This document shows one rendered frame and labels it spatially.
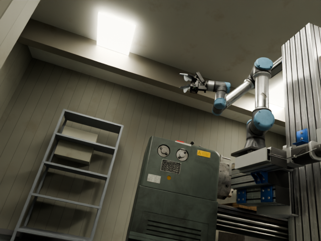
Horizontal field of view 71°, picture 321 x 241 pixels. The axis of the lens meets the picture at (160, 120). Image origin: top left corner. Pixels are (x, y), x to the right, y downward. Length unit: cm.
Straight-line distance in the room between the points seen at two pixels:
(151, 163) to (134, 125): 356
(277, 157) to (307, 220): 36
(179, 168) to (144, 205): 37
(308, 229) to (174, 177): 86
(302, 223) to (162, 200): 85
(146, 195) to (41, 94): 423
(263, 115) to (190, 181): 72
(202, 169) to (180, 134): 372
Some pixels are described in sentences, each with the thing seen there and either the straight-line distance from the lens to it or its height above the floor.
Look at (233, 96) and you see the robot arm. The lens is 172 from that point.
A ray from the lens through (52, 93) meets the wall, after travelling 553.
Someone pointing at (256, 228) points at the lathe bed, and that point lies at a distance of 207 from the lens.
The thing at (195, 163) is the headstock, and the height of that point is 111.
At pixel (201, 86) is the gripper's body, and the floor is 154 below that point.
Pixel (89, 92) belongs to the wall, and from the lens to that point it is 549.
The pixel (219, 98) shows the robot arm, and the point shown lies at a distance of 155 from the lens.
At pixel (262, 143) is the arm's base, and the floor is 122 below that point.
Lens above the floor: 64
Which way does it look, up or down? 24 degrees up
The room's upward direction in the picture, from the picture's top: 11 degrees clockwise
